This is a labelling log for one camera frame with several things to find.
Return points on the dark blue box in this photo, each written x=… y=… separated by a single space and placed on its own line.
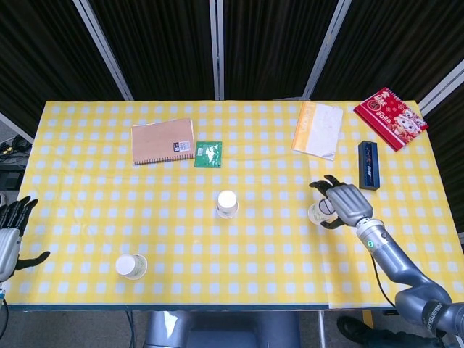
x=369 y=166

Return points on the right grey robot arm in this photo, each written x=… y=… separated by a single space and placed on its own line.
x=398 y=264

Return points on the yellow white booklet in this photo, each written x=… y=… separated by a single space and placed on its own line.
x=320 y=130

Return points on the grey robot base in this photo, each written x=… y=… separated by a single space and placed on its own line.
x=217 y=330

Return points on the green sachet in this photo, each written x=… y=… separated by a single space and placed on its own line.
x=208 y=154

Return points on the brown spiral notebook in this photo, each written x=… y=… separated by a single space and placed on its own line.
x=159 y=141

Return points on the yellow checked tablecloth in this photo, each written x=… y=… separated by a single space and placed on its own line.
x=217 y=253

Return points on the blue flower paper cup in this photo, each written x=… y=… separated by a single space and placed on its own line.
x=227 y=203

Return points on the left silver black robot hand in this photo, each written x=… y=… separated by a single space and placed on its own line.
x=9 y=243

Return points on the red spiral calendar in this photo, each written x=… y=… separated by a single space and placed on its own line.
x=391 y=117

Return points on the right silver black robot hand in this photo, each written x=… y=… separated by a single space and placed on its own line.
x=348 y=203

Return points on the green flower paper cup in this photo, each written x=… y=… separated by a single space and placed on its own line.
x=130 y=266

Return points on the black floor equipment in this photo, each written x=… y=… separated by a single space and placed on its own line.
x=11 y=166

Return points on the grey table leg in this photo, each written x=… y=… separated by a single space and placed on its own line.
x=322 y=330

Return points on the fern print paper cup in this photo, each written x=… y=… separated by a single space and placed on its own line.
x=316 y=214

